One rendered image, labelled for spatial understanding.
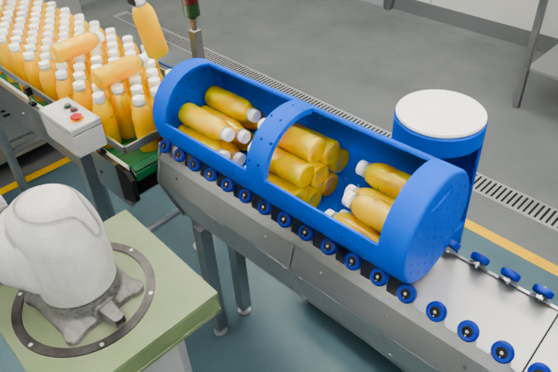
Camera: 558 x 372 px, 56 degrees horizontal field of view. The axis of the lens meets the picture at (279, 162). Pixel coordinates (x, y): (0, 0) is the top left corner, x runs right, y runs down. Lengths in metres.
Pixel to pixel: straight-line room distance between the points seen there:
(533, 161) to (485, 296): 2.14
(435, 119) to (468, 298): 0.60
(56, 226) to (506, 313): 0.96
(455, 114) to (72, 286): 1.20
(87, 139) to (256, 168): 0.60
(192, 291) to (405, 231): 0.46
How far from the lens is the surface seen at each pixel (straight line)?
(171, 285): 1.17
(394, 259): 1.15
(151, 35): 1.65
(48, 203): 1.02
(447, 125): 1.68
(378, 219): 1.20
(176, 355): 1.29
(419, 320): 1.28
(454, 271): 1.38
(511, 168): 3.33
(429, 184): 1.13
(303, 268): 1.44
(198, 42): 2.19
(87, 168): 1.85
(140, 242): 1.28
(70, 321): 1.15
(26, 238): 1.02
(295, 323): 2.39
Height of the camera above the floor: 1.94
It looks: 37 degrees down
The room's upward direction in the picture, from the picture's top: 3 degrees counter-clockwise
